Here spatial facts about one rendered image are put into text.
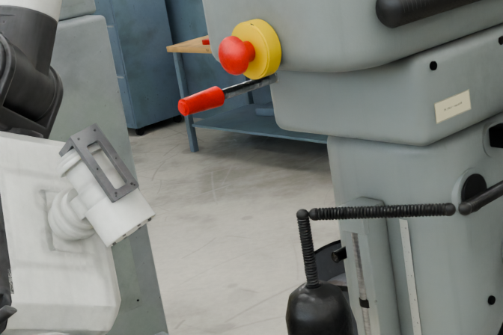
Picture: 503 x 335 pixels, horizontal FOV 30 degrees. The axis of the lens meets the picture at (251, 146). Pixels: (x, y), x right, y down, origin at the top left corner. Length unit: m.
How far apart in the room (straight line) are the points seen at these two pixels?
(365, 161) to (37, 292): 0.40
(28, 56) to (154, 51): 7.33
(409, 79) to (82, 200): 0.39
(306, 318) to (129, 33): 7.46
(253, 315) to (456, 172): 3.52
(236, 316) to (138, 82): 4.23
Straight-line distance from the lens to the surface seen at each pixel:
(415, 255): 1.10
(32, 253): 1.09
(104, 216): 1.05
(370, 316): 1.14
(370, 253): 1.10
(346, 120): 1.05
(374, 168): 1.10
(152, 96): 8.55
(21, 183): 1.13
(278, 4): 0.95
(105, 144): 1.05
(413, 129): 0.99
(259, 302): 4.67
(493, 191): 0.99
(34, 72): 1.23
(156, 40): 8.56
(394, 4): 0.88
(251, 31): 0.95
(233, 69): 0.94
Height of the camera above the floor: 1.91
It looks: 15 degrees down
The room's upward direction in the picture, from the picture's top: 9 degrees counter-clockwise
